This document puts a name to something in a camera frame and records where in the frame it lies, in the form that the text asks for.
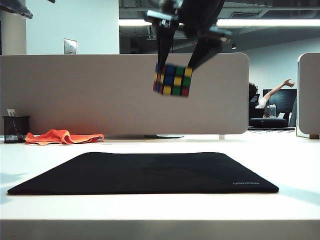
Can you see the orange cloth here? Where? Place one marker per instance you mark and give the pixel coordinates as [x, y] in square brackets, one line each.
[62, 137]

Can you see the narrow grey desk divider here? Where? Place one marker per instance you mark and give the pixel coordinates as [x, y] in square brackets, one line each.
[310, 95]

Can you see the white divider bracket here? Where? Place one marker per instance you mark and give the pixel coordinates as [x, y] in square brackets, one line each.
[222, 137]

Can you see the long ceiling light strip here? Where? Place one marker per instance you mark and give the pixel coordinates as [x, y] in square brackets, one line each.
[270, 22]

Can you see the black ceiling spotlight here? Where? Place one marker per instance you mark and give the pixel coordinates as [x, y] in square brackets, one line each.
[234, 46]

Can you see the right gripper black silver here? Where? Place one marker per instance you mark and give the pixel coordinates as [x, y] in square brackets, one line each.
[200, 15]

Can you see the wide grey desk divider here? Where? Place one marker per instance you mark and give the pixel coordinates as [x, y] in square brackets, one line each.
[100, 95]

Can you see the flat dark metal base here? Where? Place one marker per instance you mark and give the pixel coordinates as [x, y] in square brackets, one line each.
[150, 136]

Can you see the bare hand of person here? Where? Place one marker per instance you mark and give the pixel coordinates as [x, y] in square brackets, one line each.
[290, 83]

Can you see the person in white shirt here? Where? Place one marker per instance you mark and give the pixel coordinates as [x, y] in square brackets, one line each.
[262, 101]

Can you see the black UGREEN mouse pad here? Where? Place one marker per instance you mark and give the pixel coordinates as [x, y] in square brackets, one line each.
[150, 175]

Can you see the metal wall switch plate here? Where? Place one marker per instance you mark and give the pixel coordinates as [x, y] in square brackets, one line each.
[70, 46]

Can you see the white card in holder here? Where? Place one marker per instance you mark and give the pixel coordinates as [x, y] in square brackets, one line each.
[11, 112]

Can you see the multicolour Rubik's cube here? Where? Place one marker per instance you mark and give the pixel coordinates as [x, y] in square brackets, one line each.
[173, 80]

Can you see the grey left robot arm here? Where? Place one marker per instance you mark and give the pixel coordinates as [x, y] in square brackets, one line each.
[15, 7]

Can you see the dark wall screen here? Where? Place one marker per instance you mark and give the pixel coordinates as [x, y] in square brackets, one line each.
[282, 100]

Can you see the black mesh pen holder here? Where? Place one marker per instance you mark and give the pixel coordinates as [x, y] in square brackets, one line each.
[15, 130]

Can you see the brown divider foot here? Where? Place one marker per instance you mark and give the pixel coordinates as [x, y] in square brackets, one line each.
[314, 136]

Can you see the clear plastic water container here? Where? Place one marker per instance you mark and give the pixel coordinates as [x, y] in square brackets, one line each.
[272, 111]

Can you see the round black ottoman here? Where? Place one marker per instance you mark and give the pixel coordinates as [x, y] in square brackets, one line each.
[267, 122]

